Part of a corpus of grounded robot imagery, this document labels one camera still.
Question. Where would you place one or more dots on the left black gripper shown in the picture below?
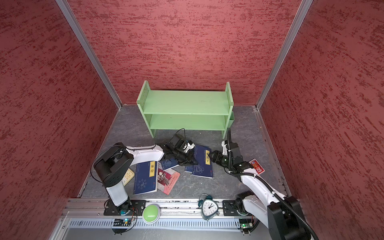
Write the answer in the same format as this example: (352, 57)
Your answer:
(187, 161)

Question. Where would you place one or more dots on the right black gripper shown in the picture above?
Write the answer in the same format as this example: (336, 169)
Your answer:
(216, 156)

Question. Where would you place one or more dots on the blue book Guiguzi yellow label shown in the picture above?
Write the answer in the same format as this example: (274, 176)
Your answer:
(204, 167)

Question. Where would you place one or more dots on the blue book Xiaolin Guangji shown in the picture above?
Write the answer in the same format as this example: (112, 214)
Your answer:
(189, 169)

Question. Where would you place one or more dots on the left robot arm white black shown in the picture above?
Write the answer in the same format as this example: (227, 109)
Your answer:
(112, 164)

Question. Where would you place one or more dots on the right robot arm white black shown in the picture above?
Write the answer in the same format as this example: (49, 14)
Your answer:
(282, 215)

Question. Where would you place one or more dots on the blue book centre yellow label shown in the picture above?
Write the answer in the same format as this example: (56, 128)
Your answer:
(168, 164)

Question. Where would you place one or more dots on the red magazine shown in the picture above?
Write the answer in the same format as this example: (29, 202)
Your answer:
(166, 180)

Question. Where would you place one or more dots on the blue book Yijing yellow label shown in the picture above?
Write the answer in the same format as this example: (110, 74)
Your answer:
(146, 178)

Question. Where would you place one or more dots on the green wooden two-tier shelf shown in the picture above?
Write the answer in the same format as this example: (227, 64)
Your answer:
(189, 110)

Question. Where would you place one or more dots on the teal triangular alarm clock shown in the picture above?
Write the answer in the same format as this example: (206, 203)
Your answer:
(209, 208)

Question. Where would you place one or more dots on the cream yellow calculator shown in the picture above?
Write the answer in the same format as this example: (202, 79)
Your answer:
(129, 175)

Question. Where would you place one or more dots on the green round push button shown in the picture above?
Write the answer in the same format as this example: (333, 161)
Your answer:
(151, 214)

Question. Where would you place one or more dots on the right small circuit board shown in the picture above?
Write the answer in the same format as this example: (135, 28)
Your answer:
(246, 226)

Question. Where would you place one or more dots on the small circuit board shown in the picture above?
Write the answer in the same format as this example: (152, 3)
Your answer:
(246, 226)
(120, 226)

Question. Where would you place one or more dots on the left small circuit board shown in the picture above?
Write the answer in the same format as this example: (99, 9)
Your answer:
(120, 226)

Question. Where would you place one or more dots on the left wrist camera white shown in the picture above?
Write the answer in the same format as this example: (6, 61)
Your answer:
(189, 146)

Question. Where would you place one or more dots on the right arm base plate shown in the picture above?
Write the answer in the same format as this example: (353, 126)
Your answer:
(234, 208)

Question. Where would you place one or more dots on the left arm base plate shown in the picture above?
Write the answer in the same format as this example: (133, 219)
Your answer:
(130, 207)

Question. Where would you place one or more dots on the aluminium front rail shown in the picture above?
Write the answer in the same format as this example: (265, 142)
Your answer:
(170, 208)

